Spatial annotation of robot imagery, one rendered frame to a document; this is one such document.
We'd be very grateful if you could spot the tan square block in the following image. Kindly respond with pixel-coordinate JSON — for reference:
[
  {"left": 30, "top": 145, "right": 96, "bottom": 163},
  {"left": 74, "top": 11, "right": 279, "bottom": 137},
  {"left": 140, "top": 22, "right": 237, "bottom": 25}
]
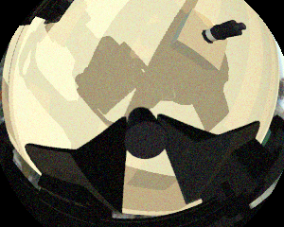
[{"left": 169, "top": 9, "right": 229, "bottom": 71}]

